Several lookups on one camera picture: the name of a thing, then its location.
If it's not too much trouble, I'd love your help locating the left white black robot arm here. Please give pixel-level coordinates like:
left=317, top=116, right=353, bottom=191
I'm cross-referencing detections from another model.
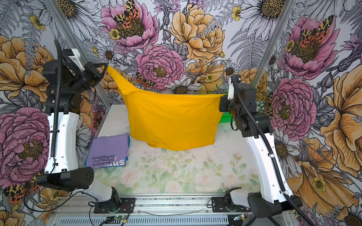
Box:
left=36, top=49, right=120, bottom=208

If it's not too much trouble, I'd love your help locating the green plastic basket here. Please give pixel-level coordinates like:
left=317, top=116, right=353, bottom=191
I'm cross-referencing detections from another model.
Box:
left=219, top=113, right=232, bottom=123

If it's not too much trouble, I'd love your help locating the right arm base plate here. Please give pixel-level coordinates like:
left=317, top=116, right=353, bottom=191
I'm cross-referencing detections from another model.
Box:
left=211, top=197, right=248, bottom=213

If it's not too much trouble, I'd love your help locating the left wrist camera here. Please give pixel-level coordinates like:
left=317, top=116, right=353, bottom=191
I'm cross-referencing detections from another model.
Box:
left=67, top=49, right=84, bottom=72

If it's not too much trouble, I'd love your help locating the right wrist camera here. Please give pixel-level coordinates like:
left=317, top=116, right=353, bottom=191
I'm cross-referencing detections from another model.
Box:
left=227, top=77, right=234, bottom=100

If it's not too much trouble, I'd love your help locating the left aluminium corner post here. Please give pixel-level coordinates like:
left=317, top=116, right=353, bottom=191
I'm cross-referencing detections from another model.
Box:
left=44, top=1, right=112, bottom=110

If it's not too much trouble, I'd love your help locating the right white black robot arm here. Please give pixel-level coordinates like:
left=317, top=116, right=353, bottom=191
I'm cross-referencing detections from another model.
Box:
left=219, top=75, right=303, bottom=218

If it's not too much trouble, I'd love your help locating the left corrugated black cable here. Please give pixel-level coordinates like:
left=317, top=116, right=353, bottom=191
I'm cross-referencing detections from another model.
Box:
left=50, top=39, right=63, bottom=170

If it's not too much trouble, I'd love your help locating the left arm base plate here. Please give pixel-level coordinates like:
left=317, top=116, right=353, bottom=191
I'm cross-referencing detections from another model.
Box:
left=94, top=198, right=136, bottom=214

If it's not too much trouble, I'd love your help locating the aluminium front rail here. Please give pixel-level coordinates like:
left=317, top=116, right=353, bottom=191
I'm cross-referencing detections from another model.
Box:
left=50, top=194, right=295, bottom=218

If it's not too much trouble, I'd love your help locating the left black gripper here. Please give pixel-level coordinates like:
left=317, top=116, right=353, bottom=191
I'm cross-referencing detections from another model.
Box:
left=69, top=61, right=108, bottom=93

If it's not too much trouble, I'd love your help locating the yellow t-shirt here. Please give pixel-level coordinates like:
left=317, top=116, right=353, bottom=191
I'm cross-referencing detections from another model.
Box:
left=107, top=67, right=222, bottom=151

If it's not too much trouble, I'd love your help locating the folded purple t-shirt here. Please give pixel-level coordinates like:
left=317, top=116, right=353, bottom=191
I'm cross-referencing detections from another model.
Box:
left=85, top=133, right=130, bottom=169

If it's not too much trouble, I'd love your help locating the aluminium corner post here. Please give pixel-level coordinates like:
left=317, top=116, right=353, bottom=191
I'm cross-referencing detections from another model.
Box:
left=44, top=1, right=112, bottom=110
left=251, top=0, right=297, bottom=88

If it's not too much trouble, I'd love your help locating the right aluminium corner post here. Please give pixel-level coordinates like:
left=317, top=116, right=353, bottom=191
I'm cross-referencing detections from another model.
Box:
left=251, top=0, right=297, bottom=88

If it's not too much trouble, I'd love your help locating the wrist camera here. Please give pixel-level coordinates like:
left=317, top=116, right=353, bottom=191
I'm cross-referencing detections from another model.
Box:
left=67, top=49, right=84, bottom=72
left=227, top=77, right=234, bottom=100

